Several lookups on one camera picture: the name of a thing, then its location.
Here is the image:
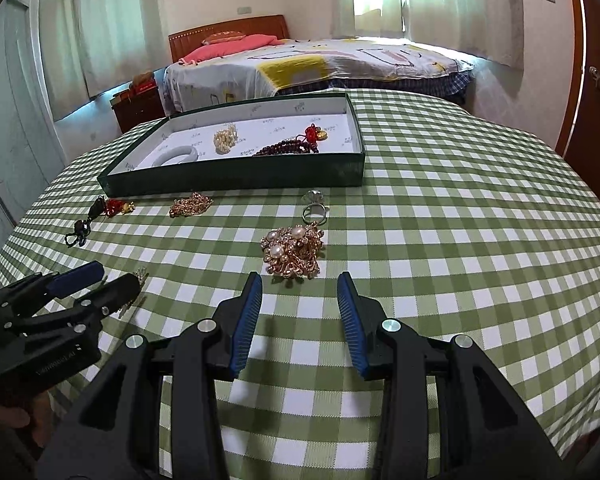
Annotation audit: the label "red tassel gold charm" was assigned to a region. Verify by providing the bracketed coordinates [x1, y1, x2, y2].
[104, 198, 135, 218]

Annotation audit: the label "gold pearl brooch cluster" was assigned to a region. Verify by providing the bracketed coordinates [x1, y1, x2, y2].
[260, 222, 324, 278]

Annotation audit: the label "silver pearl ring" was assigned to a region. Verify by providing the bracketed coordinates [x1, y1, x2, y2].
[300, 188, 330, 226]

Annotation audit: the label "green jewelry tray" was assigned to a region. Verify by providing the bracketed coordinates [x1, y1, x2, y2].
[97, 92, 365, 198]

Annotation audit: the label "left hand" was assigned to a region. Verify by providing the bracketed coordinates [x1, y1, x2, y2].
[0, 391, 54, 448]

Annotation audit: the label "white wardrobe door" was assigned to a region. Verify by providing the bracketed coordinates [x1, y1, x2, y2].
[0, 0, 65, 251]

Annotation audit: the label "white jade bangle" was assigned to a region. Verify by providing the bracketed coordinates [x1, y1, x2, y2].
[151, 145, 199, 167]

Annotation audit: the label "green checkered tablecloth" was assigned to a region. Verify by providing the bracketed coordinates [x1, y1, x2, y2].
[0, 90, 600, 479]

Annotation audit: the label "dark wooden nightstand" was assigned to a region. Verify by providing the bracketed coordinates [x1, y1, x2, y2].
[110, 81, 166, 133]

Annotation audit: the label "red boxes on nightstand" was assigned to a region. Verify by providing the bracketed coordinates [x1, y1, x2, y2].
[110, 72, 157, 106]

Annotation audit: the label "left white curtain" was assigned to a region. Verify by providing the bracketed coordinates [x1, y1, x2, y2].
[38, 0, 168, 120]

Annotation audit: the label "white curtain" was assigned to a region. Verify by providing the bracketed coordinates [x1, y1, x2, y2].
[332, 0, 524, 70]
[38, 0, 168, 120]

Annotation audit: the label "wooden headboard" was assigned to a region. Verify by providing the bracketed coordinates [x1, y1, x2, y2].
[169, 14, 289, 62]

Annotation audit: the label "pink pillow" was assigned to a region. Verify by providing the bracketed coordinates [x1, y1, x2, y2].
[178, 34, 283, 65]

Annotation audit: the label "red knot gold pendant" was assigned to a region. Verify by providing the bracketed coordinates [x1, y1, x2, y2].
[298, 124, 328, 148]

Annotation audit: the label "bed with patterned sheet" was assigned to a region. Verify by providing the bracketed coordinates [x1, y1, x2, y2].
[162, 39, 472, 116]

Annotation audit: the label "right white curtain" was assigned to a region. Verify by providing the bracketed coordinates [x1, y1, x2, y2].
[332, 0, 524, 70]

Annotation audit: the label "cream pearl bracelet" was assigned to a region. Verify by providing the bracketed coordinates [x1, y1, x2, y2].
[212, 123, 240, 156]

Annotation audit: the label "dark red bead necklace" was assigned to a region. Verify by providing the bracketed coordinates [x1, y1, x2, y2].
[252, 138, 320, 157]

